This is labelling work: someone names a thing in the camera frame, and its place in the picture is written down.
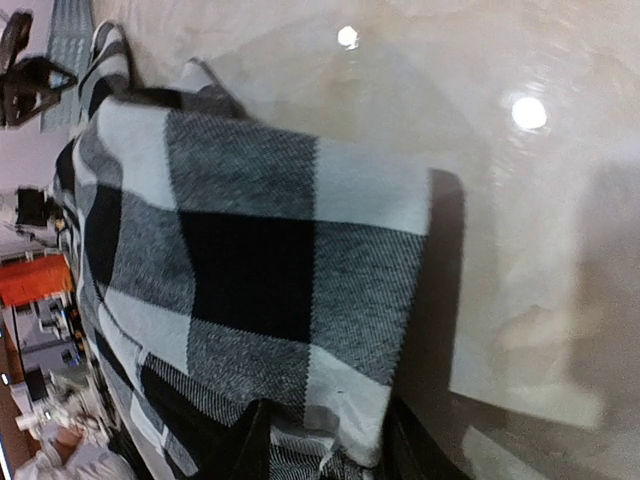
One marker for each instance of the black white checkered shirt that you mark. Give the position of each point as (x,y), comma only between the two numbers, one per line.
(220,261)

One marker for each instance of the orange background object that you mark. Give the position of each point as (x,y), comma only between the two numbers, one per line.
(26,282)

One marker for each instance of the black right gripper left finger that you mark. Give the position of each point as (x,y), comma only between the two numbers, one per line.
(244,452)

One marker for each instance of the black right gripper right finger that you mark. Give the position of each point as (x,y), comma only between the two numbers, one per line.
(410,452)

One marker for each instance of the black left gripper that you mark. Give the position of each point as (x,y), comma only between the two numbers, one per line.
(30,85)

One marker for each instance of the aluminium front rail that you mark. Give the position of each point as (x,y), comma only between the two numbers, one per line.
(69,41)

